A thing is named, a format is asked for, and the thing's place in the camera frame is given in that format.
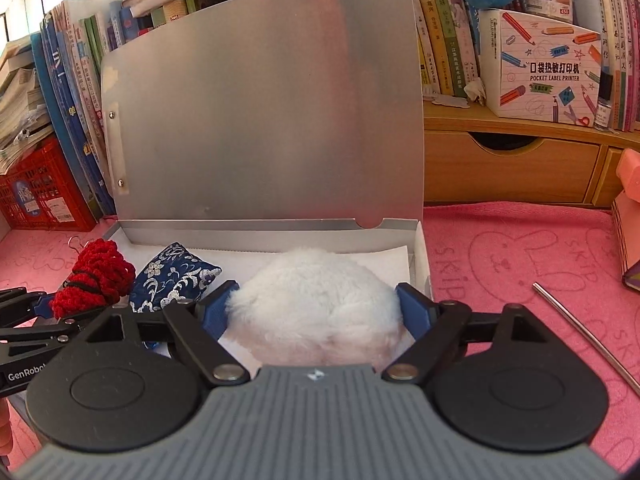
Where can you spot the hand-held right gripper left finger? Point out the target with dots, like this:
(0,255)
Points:
(215,312)

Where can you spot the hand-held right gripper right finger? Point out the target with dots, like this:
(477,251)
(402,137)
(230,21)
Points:
(415,310)

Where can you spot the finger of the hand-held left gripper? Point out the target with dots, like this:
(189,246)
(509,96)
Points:
(44,306)
(50,329)

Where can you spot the blue floral fabric pouch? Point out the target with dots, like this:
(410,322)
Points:
(165,280)

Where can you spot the red knitted pouch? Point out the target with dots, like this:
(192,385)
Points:
(95,275)

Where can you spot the white fluffy pompom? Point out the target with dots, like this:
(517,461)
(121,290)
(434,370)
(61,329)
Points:
(315,305)

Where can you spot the grey cardboard box with lid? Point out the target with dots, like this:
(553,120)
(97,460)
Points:
(260,110)

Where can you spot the pink bunny print mat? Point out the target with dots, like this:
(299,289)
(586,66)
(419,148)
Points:
(500,260)

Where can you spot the red plastic crate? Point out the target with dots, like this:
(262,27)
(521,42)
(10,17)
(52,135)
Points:
(45,200)

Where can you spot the thin metal rod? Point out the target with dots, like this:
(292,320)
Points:
(575,325)

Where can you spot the wooden drawer shelf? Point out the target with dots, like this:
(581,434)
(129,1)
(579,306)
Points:
(500,170)

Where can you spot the row of upright blue books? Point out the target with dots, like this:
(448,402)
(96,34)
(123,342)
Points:
(75,110)

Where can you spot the stack of flat books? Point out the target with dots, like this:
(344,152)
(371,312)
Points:
(20,105)

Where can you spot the crumpled white tissue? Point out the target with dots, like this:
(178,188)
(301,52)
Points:
(475,91)

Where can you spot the white printed carton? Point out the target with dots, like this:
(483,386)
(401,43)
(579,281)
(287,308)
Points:
(540,70)

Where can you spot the small glass bottle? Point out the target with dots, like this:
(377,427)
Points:
(603,110)

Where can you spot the row of shelf books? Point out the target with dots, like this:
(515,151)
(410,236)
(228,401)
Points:
(440,35)

